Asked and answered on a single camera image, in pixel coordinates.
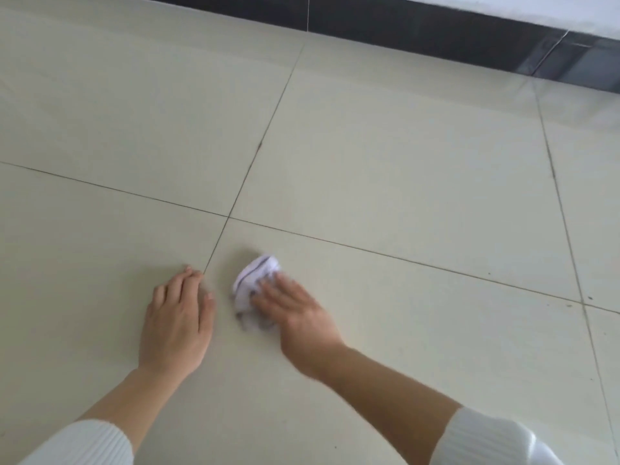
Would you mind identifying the person's right hand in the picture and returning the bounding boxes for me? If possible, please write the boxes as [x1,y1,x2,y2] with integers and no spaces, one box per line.
[251,271,347,382]

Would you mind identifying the person's left hand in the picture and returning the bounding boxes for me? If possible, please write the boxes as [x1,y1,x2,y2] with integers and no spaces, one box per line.
[138,265,217,379]

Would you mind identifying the grey wiping rag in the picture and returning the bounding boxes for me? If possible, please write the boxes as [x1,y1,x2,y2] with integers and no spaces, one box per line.
[231,254,283,333]

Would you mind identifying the person's right forearm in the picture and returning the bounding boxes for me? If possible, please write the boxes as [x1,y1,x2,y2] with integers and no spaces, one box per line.
[317,346,565,465]

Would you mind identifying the person's left forearm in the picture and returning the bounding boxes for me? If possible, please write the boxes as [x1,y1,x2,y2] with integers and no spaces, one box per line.
[19,365,187,465]

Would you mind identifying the black baseboard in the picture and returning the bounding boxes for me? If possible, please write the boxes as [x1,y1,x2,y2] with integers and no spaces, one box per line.
[121,0,620,95]

